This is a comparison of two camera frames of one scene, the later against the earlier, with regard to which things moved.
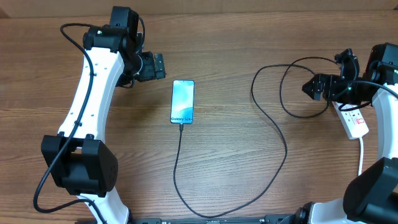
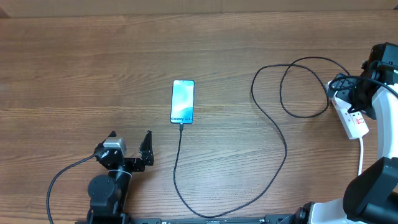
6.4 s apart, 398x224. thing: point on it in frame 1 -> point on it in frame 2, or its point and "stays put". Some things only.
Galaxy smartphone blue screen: x=182 y=101 stays put
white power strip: x=354 y=121 stays put
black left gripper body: x=148 y=71 -> x=134 y=165
